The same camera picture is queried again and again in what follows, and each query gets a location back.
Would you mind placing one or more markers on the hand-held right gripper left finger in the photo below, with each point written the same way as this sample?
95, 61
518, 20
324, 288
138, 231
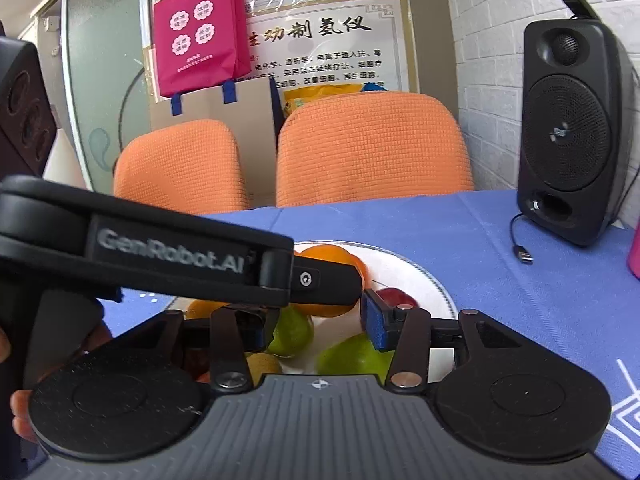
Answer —
257, 332

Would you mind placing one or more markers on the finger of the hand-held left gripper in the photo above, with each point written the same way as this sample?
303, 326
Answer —
330, 282

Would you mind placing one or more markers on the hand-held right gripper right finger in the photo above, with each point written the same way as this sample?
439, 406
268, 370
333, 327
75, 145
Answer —
375, 325

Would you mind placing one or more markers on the orange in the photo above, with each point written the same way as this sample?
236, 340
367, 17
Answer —
330, 255
202, 307

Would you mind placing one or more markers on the small brown fruit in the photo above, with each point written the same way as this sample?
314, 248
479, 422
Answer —
262, 365

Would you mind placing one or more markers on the green apple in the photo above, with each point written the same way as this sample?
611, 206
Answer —
292, 332
357, 357

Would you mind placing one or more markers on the white plate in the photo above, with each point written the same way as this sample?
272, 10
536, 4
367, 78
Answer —
395, 270

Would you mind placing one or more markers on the person's left hand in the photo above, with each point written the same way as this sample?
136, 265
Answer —
22, 410

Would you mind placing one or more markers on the orange chair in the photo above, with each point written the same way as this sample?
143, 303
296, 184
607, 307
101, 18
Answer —
185, 170
370, 150

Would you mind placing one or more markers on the blue printed tablecloth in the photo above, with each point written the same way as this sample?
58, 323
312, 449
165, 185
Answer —
500, 285

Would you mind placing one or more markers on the frosted glass door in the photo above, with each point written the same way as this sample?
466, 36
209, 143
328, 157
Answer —
100, 85

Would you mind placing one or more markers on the yellow plastic bag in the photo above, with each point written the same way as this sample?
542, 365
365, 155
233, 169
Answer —
310, 97

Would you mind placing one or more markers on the blue plastic bag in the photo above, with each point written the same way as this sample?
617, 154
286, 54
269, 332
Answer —
375, 87

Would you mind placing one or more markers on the magenta tote bag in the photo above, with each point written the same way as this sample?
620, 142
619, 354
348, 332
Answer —
200, 50

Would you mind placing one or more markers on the black speaker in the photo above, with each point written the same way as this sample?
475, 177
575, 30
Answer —
565, 135

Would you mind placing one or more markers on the pink bottle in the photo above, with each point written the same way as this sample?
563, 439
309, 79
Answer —
636, 255

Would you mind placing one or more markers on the white wall poster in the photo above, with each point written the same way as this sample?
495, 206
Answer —
325, 60

